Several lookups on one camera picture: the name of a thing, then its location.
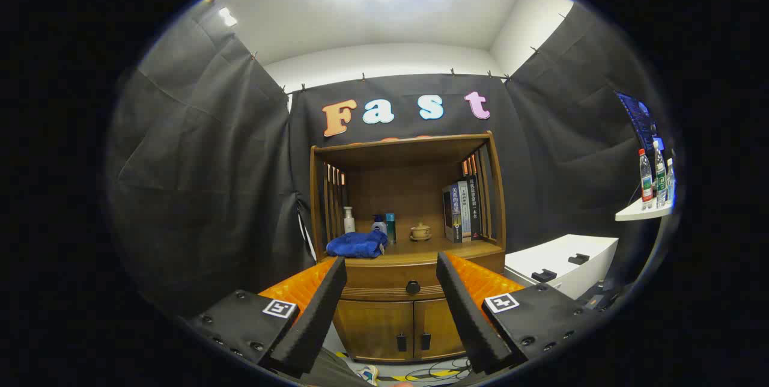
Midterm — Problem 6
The wooden countertop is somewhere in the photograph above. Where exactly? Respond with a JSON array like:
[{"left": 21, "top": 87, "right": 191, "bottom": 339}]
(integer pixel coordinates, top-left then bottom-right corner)
[{"left": 318, "top": 234, "right": 504, "bottom": 263}]

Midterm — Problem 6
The person's leg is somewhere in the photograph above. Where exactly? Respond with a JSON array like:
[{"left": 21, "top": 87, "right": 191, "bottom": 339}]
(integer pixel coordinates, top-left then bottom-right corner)
[{"left": 299, "top": 348, "right": 370, "bottom": 387}]

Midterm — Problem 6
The wooden cabinet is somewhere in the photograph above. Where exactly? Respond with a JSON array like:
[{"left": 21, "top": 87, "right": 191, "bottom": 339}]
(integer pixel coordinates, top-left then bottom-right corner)
[{"left": 309, "top": 130, "right": 507, "bottom": 364}]

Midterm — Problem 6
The green label water bottle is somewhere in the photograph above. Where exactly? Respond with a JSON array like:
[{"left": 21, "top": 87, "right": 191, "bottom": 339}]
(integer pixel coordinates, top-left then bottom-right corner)
[{"left": 653, "top": 141, "right": 667, "bottom": 209}]

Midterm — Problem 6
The white shelf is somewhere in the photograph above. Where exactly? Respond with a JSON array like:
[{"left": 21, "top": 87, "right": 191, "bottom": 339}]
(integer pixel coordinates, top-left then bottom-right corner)
[{"left": 615, "top": 198, "right": 675, "bottom": 222}]

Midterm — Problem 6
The dark blue screen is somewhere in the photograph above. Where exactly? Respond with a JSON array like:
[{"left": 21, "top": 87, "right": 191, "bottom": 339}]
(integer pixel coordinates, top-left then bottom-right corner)
[{"left": 615, "top": 91, "right": 660, "bottom": 156}]

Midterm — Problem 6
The black spine book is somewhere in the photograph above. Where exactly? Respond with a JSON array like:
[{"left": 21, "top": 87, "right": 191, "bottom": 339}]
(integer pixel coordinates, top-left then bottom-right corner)
[{"left": 467, "top": 175, "right": 482, "bottom": 240}]

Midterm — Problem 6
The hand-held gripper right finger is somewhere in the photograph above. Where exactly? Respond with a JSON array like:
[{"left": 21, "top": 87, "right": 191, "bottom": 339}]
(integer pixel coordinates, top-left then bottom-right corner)
[{"left": 436, "top": 252, "right": 603, "bottom": 376}]

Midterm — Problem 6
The tangle of black cables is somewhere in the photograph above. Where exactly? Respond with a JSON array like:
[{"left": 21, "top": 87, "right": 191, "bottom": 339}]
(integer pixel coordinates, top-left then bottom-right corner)
[{"left": 394, "top": 357, "right": 475, "bottom": 383}]

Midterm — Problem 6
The pale spine book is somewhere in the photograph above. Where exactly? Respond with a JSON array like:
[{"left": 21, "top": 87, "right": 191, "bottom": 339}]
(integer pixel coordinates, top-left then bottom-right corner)
[{"left": 460, "top": 181, "right": 472, "bottom": 241}]

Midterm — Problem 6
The white box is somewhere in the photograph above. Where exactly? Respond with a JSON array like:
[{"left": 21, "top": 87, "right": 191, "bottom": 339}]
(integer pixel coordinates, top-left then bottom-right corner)
[{"left": 505, "top": 234, "right": 619, "bottom": 300}]

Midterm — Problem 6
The blue fluffy towel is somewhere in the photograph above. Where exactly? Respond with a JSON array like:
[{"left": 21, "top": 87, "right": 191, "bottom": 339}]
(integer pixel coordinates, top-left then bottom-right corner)
[{"left": 326, "top": 231, "right": 389, "bottom": 259}]

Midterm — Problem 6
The wooden drawer with black knob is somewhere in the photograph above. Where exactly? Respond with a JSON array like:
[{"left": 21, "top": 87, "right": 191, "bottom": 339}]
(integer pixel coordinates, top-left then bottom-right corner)
[{"left": 336, "top": 252, "right": 506, "bottom": 302}]

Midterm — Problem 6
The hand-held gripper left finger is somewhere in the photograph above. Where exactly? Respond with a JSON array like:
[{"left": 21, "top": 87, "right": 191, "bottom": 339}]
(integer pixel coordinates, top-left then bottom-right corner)
[{"left": 183, "top": 256, "right": 348, "bottom": 379}]

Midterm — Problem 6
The black electronic device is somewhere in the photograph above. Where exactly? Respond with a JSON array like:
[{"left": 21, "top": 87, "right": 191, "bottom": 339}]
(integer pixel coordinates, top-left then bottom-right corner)
[{"left": 580, "top": 291, "right": 619, "bottom": 311}]

